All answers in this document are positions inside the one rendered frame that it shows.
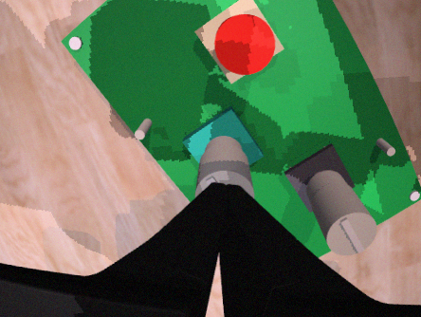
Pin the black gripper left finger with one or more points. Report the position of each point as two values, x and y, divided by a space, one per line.
168 276

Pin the green circuit board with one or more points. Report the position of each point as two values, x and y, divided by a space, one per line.
270 95

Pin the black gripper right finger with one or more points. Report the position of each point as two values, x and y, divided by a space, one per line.
267 272

